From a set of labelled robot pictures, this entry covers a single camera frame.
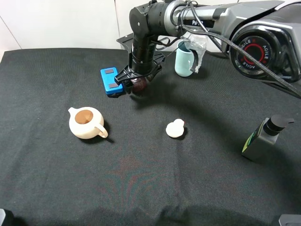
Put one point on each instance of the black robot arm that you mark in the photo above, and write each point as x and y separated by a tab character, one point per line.
262	39

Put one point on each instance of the light blue plastic cup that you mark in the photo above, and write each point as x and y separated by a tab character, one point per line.
184	60

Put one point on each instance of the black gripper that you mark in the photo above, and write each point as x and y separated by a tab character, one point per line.
136	70

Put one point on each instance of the grey pump soap bottle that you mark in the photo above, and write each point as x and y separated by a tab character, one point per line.
265	136

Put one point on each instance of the cream teapot with brown lid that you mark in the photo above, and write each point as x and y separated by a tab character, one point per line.
86	123

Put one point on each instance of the grey device bottom right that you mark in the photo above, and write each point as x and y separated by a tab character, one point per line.
290	220

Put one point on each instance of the dark red marbled ball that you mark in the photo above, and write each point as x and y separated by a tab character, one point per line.
139	85

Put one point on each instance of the small white duck figurine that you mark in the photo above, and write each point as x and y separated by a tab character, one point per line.
175	129

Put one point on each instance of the black table cloth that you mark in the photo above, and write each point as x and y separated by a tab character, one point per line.
138	175

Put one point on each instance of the blue rectangular box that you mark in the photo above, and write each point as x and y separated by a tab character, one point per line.
108	78

